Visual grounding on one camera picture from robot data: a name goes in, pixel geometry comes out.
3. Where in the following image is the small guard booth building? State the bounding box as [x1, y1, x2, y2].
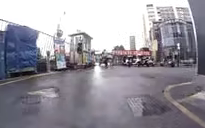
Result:
[67, 31, 95, 70]

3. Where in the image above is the red banner sign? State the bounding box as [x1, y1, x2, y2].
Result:
[111, 49, 152, 57]

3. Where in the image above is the wet grey asphalt road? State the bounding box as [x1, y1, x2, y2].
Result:
[0, 64, 205, 128]

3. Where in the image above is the distant tower building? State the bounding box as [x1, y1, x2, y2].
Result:
[129, 35, 137, 51]

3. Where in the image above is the standing signboard with poster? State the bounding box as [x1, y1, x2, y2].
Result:
[53, 37, 68, 71]

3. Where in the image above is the row of parked motorcycles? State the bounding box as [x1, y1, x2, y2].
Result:
[122, 56, 177, 68]

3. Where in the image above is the metal drain grate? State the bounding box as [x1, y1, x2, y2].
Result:
[125, 95, 173, 118]

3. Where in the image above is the tall glass office building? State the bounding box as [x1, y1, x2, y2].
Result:
[150, 18, 198, 65]

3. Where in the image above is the square manhole cover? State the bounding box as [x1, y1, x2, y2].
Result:
[20, 94, 43, 106]

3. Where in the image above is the pale high-rise building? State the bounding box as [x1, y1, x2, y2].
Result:
[145, 3, 193, 34]

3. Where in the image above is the blue construction hoarding fence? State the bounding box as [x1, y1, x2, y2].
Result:
[0, 15, 55, 82]

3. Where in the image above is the yellow painted kerb line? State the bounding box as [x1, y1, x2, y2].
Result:
[163, 81, 205, 128]

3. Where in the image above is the grey pavement corner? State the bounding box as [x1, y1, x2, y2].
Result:
[167, 74, 205, 128]

